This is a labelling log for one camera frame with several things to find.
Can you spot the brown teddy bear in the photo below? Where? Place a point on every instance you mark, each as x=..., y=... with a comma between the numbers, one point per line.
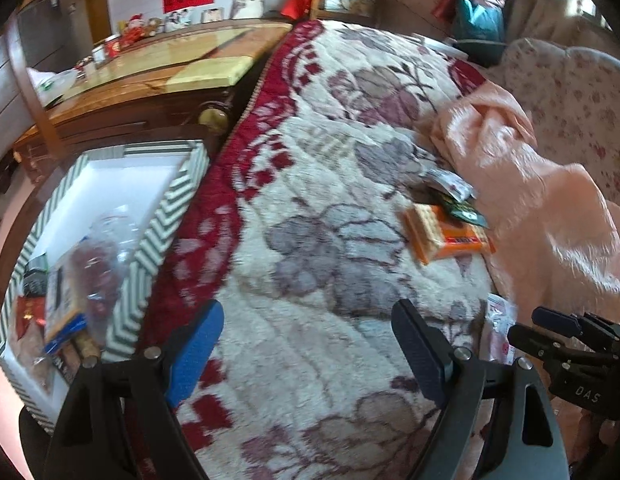
x=154, y=26

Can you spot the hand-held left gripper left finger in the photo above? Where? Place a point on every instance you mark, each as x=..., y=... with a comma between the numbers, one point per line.
x=195, y=355

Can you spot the floral sofa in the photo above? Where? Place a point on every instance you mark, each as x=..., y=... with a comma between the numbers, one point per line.
x=570, y=105

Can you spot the silver snack packet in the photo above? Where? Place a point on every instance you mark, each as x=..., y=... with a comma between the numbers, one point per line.
x=447, y=185

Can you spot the black snack packet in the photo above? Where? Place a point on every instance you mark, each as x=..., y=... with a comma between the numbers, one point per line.
x=36, y=275

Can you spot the orange cracker packet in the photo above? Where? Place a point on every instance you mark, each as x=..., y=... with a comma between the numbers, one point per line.
x=440, y=235

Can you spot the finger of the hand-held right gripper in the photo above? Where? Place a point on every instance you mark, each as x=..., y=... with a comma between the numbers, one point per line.
x=530, y=341
x=555, y=319

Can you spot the small photo frame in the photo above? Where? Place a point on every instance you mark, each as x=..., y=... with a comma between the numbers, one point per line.
x=178, y=20
x=213, y=15

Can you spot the red tin box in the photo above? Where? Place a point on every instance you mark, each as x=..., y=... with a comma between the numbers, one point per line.
x=113, y=48

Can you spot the dark green snack packet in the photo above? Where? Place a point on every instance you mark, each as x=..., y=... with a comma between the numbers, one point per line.
x=467, y=212

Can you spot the large wedding photo frame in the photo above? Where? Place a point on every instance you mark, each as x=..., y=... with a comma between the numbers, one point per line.
x=249, y=2

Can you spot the blue white snack packet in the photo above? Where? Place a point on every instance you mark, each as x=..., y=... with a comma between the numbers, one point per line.
x=65, y=305

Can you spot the wooden chair frame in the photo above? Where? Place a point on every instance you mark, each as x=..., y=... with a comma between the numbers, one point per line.
x=32, y=90

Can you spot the clear packet of brown snacks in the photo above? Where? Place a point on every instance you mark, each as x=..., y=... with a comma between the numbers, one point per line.
x=35, y=360

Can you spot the white and green plastic bag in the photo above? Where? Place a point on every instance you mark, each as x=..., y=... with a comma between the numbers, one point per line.
x=55, y=86

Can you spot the teal bag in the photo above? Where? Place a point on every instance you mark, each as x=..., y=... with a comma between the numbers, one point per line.
x=477, y=20

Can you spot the red plush doll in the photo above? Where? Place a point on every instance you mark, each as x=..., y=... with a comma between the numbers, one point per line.
x=135, y=27

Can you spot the brass round ornament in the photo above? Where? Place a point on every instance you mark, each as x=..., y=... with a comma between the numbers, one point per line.
x=214, y=119

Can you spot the wooden cabinet with glass top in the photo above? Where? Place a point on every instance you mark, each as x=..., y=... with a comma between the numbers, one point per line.
x=155, y=80

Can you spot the red and white floral blanket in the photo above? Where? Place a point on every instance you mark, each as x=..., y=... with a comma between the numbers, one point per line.
x=315, y=210

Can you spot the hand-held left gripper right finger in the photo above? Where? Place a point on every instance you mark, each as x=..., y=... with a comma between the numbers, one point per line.
x=420, y=355

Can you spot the white box with striped rim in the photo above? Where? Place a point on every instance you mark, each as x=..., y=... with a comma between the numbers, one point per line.
x=120, y=185

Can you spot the white and red snack packet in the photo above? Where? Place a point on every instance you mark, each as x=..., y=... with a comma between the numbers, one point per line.
x=500, y=327

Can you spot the red gift bag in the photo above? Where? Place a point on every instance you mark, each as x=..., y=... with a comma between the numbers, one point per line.
x=297, y=2

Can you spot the pink blanket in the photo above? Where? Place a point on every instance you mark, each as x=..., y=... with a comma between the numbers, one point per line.
x=540, y=200

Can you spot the clear packet of red snacks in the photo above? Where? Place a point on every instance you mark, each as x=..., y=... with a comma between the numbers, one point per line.
x=102, y=265

